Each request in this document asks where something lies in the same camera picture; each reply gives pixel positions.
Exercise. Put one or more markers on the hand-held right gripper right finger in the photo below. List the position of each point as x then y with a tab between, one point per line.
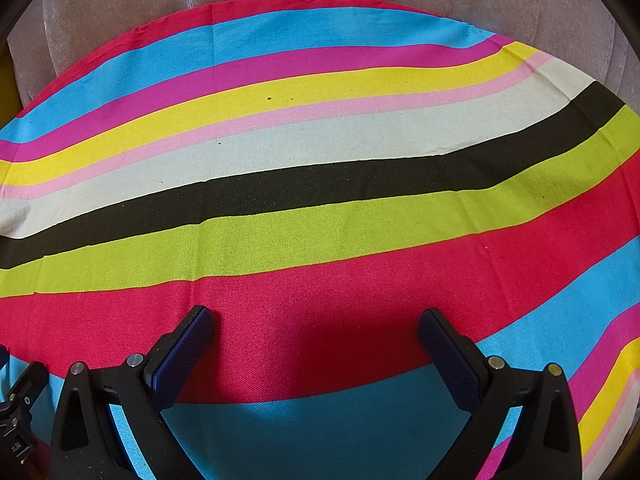
450	355

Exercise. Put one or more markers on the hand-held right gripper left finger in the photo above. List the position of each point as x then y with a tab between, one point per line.
182	355

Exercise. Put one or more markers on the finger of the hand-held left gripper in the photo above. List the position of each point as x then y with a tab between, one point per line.
2	356
25	390

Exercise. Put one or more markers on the striped multicolour blanket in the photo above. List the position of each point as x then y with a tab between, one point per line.
320	200

